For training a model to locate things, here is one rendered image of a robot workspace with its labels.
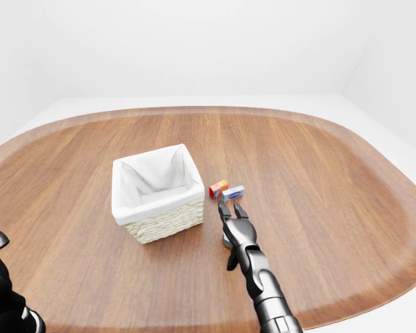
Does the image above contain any small blue white box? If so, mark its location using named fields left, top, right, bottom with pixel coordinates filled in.
left=221, top=185, right=246, bottom=203

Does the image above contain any white-lined wicker basket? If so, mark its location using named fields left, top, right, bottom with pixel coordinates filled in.
left=111, top=143, right=206, bottom=246

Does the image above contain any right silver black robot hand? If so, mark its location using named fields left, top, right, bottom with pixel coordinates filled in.
left=217, top=200, right=259, bottom=272

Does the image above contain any small red orange box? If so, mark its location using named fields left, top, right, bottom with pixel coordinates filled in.
left=209, top=179, right=229, bottom=200

